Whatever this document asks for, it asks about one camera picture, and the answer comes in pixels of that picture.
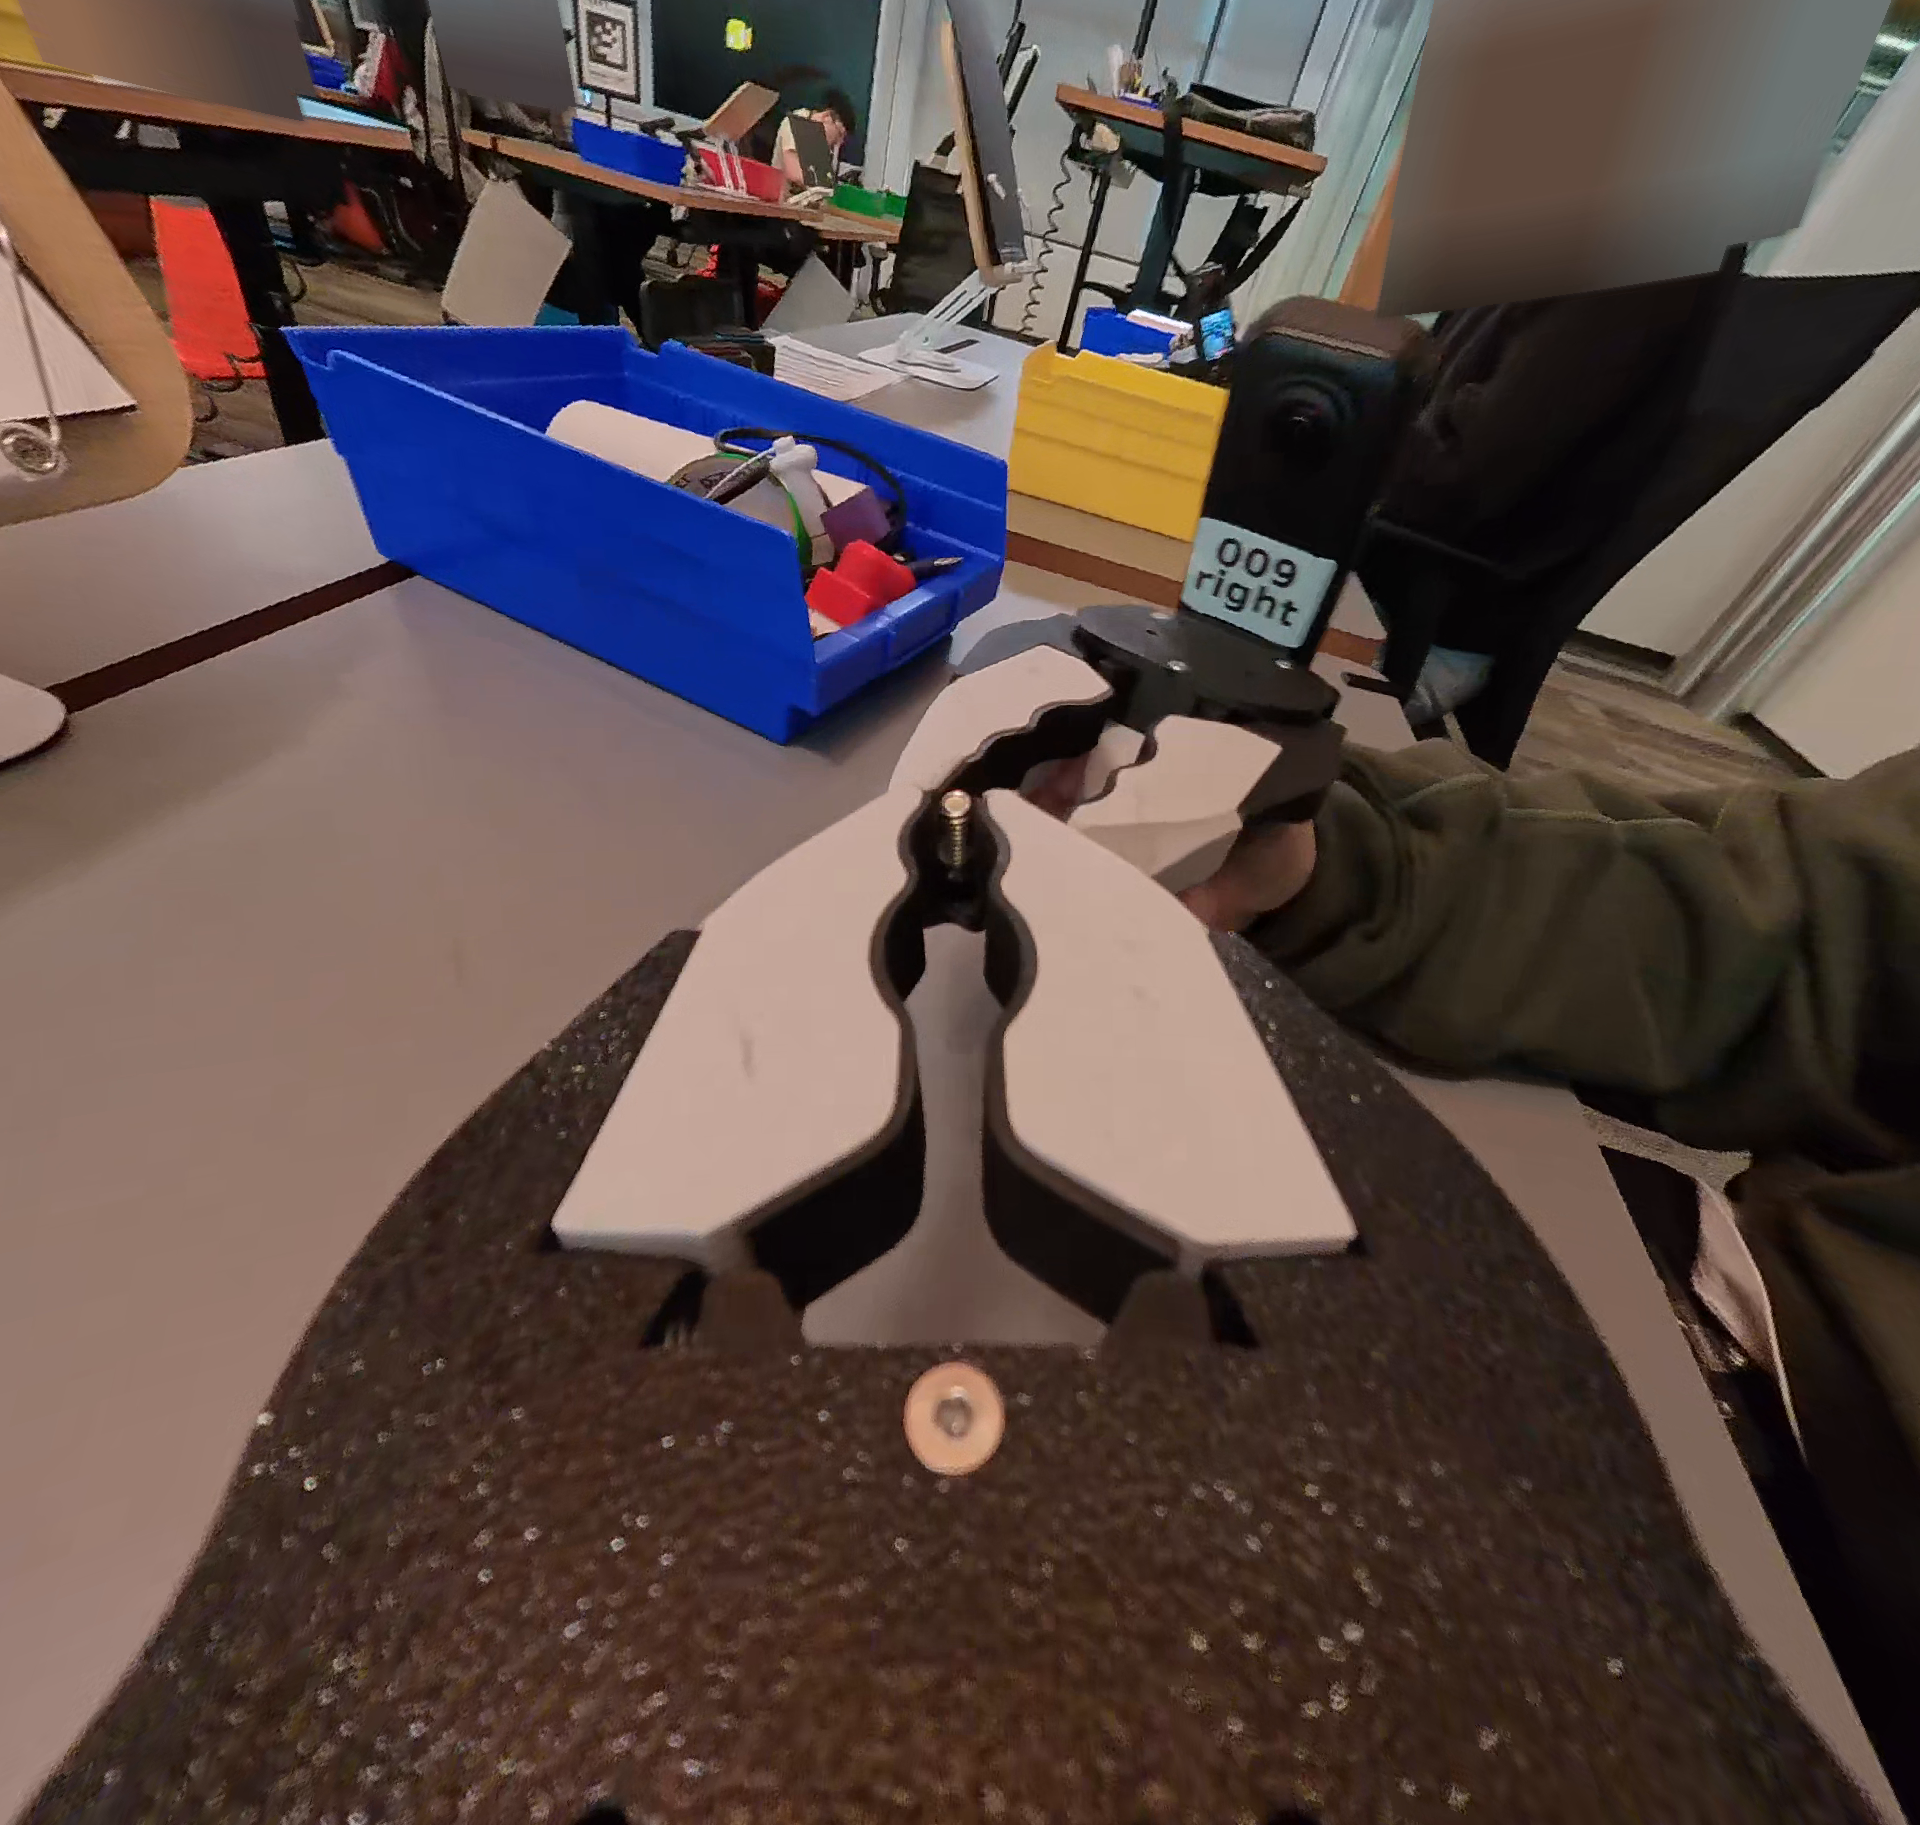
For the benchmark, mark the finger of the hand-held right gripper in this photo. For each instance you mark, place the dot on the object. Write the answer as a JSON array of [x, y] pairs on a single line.
[[1176, 791], [997, 708]]

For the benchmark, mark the red plastic bin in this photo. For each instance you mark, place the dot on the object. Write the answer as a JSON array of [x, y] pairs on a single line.
[[742, 178]]

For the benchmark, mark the instruction sheet on stand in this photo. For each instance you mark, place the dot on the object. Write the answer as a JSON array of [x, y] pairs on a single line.
[[106, 296]]

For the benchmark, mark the white stand base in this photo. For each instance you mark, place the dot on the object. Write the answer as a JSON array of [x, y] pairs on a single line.
[[18, 723]]

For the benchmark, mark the long wooden desk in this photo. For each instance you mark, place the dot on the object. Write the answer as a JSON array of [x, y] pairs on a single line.
[[226, 123]]

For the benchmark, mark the small blue bin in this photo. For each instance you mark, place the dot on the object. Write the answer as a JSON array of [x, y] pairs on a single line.
[[621, 152]]

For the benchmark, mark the orange traffic cone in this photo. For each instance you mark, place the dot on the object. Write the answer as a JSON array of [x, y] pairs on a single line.
[[201, 289]]

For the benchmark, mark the silver metal pole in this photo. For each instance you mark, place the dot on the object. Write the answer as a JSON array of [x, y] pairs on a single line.
[[1801, 551]]

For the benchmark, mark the red block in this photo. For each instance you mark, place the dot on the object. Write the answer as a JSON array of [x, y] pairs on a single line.
[[861, 582]]

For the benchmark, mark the large black wall screen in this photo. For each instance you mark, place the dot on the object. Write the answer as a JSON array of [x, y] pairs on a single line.
[[780, 10]]

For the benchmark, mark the grey tape roll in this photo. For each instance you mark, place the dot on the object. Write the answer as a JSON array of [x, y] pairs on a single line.
[[750, 506]]

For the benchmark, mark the white board stand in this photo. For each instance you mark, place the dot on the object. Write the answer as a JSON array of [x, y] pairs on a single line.
[[947, 367]]

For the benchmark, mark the yellow plastic bin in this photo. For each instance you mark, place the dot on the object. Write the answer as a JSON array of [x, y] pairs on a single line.
[[1111, 447]]

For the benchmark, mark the black pen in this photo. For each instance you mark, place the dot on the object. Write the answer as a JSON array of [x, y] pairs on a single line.
[[930, 565]]

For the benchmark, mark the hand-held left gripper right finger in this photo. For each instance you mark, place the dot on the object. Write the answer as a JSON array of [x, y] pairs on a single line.
[[1155, 1076]]

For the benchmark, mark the printed instruction sheet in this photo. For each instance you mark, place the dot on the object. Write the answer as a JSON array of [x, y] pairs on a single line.
[[36, 356]]

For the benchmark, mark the white papers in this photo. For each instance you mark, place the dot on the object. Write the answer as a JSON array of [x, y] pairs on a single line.
[[832, 367]]

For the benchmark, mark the black knob screw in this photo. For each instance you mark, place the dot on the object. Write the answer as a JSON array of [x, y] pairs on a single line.
[[956, 842]]

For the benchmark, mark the green plastic bin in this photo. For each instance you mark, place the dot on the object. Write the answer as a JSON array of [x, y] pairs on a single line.
[[870, 201]]

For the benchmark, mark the black standing desk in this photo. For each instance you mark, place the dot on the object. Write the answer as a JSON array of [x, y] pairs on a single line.
[[1200, 142]]

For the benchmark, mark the grey panel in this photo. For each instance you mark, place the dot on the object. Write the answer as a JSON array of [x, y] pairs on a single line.
[[501, 259]]

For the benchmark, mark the purple block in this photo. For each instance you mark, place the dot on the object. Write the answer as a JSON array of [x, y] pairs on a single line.
[[858, 521]]

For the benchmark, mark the person's right forearm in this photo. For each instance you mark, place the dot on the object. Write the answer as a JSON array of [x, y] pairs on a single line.
[[1575, 941]]

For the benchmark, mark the person's right hand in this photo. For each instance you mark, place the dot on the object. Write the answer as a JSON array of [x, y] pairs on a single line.
[[1257, 873]]

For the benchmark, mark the black white marker sign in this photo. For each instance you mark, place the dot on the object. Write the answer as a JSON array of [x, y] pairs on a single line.
[[604, 37]]

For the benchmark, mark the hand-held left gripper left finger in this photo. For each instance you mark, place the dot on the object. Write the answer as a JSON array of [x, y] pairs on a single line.
[[750, 1047]]

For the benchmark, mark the grey tilted display board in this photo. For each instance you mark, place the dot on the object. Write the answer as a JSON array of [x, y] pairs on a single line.
[[976, 87]]

